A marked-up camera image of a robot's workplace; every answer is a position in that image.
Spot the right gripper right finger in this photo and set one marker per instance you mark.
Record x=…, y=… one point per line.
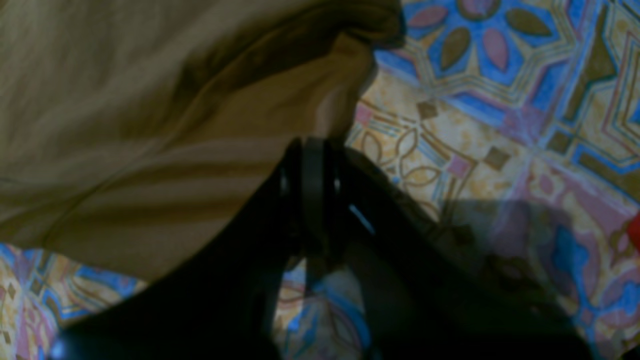
x=419, y=305

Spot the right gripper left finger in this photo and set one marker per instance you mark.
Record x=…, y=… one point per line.
x=220, y=304

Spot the brown t-shirt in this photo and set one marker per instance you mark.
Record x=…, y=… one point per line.
x=133, y=131

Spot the patterned tablecloth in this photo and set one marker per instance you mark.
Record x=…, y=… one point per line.
x=512, y=124

